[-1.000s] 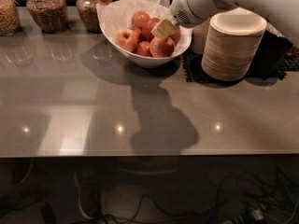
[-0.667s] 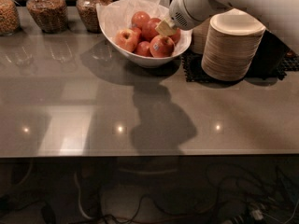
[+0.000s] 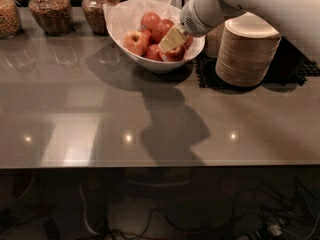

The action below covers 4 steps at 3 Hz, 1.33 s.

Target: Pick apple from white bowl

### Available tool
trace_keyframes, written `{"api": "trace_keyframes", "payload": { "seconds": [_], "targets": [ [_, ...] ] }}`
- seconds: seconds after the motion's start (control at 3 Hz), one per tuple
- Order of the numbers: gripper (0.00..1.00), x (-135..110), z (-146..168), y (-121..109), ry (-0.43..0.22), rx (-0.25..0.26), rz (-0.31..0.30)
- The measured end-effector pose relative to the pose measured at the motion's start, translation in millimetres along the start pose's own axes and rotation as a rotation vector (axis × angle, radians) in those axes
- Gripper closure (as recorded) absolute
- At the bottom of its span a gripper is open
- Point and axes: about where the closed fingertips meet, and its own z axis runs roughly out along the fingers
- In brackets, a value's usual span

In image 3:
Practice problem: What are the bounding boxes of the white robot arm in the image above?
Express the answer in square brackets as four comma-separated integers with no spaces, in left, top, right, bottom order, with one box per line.
[159,0,320,64]

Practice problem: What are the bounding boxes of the rear stack of paper bowls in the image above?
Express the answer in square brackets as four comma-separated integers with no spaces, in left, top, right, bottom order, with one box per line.
[203,23,224,58]

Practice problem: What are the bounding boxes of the middle glass cereal jar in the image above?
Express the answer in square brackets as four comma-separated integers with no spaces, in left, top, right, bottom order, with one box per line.
[28,0,73,36]

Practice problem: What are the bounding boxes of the front stack of paper bowls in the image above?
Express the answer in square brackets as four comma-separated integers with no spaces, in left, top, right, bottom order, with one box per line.
[215,13,282,88]

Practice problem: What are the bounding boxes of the white cable under table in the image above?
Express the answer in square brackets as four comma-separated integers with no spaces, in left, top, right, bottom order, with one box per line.
[79,182,101,235]

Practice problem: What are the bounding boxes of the left yellow-red apple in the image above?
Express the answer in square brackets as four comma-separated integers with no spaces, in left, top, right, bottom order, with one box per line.
[123,30,148,56]

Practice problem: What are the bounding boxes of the right red apple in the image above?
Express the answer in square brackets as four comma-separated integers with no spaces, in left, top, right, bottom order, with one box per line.
[184,35,193,49]

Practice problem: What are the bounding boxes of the white paper liner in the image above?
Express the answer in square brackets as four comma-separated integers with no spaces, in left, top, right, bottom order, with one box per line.
[102,0,207,61]

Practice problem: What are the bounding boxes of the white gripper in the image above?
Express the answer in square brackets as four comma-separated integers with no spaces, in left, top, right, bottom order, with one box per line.
[158,0,243,53]

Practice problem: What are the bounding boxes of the right glass cereal jar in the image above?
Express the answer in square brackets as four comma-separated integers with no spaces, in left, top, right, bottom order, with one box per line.
[82,0,121,35]

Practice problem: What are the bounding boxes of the stack of paper bowls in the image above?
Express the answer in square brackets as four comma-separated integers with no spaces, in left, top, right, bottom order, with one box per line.
[215,13,282,88]
[203,23,224,58]

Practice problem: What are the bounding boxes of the centre red apple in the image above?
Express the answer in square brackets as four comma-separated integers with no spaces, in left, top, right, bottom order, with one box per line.
[152,19,174,43]

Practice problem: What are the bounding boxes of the glass cereal jar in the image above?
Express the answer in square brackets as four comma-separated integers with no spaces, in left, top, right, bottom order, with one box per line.
[0,0,22,38]
[82,0,121,35]
[28,0,73,36]

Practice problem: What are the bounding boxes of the small lower red apple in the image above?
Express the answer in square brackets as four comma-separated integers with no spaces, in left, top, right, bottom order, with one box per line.
[144,44,161,61]

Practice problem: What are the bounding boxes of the top back red apple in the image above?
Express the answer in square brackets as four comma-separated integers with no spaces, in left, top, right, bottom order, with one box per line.
[140,12,161,31]

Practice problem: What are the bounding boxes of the black cables under table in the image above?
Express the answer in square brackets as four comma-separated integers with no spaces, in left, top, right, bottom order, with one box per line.
[73,173,320,240]

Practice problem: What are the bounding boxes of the small middle red apple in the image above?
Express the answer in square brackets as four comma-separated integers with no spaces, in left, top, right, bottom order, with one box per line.
[140,29,152,44]

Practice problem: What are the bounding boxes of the black mesh mat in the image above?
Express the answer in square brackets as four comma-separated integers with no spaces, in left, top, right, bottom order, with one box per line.
[195,38,320,90]

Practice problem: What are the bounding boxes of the left glass cereal jar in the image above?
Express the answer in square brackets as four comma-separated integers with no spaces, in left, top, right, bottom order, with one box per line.
[0,0,22,38]

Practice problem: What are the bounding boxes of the white oval bowl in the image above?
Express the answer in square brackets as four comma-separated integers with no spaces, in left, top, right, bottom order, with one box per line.
[105,0,206,74]

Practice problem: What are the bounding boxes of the small red apple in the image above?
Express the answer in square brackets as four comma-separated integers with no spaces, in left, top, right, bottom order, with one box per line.
[140,29,152,44]
[144,44,161,61]

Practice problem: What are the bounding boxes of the red apple with sticker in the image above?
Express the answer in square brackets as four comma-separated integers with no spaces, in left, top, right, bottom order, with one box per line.
[159,45,186,62]

